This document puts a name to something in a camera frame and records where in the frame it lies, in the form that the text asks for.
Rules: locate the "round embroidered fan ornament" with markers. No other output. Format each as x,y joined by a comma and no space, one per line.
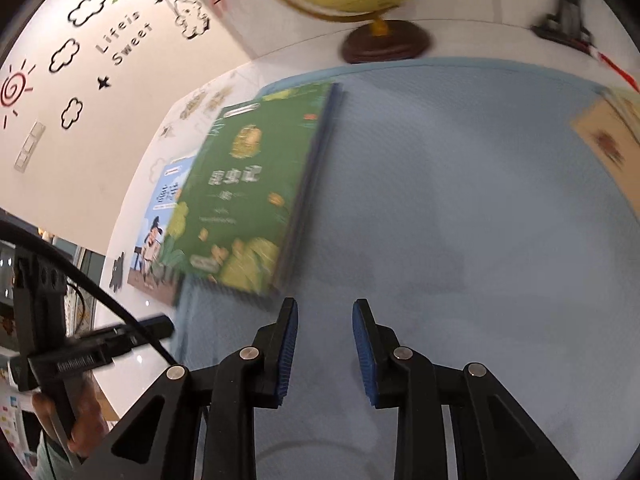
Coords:
567,20

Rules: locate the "mid green floral book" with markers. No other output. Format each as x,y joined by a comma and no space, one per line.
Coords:
240,185

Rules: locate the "black star wall sticker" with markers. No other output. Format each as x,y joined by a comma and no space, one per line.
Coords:
103,82

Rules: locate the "person's left hand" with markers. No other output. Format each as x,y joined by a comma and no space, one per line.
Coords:
92,420

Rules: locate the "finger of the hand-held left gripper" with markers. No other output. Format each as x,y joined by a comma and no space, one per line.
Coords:
145,329

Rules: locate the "black lettering wall sticker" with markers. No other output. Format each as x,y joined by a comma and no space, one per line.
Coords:
125,42

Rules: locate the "red tassel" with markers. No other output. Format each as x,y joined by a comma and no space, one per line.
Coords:
615,66

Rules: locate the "light blue textured mat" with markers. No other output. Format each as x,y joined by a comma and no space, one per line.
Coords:
450,210

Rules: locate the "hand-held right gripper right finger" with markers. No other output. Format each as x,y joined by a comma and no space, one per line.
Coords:
362,355

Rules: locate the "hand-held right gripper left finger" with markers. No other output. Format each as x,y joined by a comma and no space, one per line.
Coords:
289,350

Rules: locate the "tree and bear wall sticker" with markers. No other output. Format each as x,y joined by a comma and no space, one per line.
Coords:
191,19

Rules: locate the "white wall switch panel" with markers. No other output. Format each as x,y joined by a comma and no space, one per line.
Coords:
29,146

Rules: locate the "light blue cartoon figures book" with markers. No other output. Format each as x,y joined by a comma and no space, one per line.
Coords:
155,240

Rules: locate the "black bear table sticker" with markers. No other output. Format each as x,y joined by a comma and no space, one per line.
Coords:
116,272

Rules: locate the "person's left forearm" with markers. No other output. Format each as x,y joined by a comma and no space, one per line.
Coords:
50,465

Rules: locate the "tan book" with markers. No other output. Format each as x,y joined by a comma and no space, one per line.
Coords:
605,135

